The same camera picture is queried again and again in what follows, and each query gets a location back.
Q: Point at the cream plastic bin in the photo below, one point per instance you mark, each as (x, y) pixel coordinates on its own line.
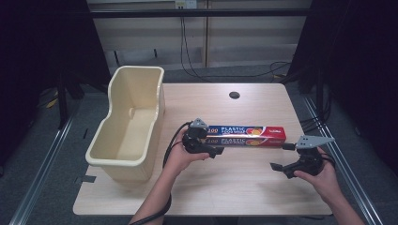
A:
(128, 125)

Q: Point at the metal floor rail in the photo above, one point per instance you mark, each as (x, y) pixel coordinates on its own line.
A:
(40, 175)
(341, 150)

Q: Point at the dark curtain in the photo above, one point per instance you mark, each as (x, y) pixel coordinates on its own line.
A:
(37, 62)
(359, 68)

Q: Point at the plastic wrap box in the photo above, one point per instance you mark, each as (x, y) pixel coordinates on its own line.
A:
(247, 136)

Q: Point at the person's left hand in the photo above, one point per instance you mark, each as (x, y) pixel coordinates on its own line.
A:
(180, 157)

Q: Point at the black tape strip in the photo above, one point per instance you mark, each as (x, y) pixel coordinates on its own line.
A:
(85, 179)

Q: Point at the person's right hand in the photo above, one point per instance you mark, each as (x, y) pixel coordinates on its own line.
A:
(324, 179)

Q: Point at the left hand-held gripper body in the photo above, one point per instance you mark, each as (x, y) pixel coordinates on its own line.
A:
(196, 137)

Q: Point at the black horizontal bar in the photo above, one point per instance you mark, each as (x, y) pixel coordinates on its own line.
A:
(200, 12)

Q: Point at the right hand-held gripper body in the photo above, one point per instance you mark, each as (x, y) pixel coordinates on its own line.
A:
(310, 161)

